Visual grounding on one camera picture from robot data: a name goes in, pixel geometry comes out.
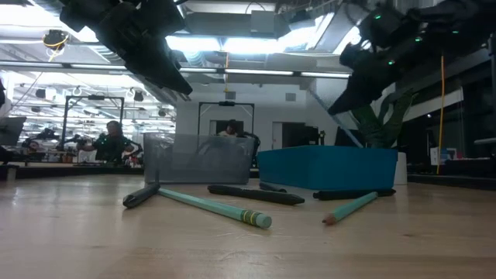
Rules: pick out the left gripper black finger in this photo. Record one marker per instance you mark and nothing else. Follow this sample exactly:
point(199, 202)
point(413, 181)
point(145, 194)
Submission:
point(176, 69)
point(151, 67)

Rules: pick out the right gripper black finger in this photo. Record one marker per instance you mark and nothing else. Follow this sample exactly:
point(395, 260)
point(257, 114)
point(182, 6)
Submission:
point(372, 81)
point(348, 102)

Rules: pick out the blue plastic tray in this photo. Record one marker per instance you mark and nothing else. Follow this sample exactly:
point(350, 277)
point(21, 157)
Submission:
point(325, 166)

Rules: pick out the black pen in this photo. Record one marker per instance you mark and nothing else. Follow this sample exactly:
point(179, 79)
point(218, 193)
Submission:
point(273, 187)
point(140, 195)
point(255, 194)
point(341, 195)

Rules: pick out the grey translucent plastic bin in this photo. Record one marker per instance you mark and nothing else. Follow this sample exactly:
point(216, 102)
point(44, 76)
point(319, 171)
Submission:
point(197, 162)

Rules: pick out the teal pencil with eraser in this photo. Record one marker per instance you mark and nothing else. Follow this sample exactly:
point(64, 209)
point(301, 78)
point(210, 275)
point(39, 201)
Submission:
point(213, 206)
point(348, 209)

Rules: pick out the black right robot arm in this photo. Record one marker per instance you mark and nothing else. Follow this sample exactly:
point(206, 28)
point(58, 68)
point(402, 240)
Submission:
point(445, 23)

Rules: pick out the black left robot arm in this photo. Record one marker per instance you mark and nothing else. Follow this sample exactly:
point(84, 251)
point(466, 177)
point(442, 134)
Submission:
point(77, 11)

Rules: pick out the green artificial plant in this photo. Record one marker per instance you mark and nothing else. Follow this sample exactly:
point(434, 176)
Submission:
point(381, 131)

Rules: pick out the person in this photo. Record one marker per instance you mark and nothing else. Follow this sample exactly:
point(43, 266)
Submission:
point(110, 145)
point(229, 129)

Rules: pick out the white plant pot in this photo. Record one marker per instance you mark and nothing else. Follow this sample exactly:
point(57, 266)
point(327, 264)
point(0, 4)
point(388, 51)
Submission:
point(401, 168)

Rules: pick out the white paper sign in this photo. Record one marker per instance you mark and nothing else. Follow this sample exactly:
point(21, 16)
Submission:
point(435, 156)

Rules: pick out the dark monitor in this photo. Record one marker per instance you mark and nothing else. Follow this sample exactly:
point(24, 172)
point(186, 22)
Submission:
point(11, 131)

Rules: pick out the black background station frame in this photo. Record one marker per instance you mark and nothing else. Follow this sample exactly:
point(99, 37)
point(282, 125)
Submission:
point(226, 103)
point(95, 97)

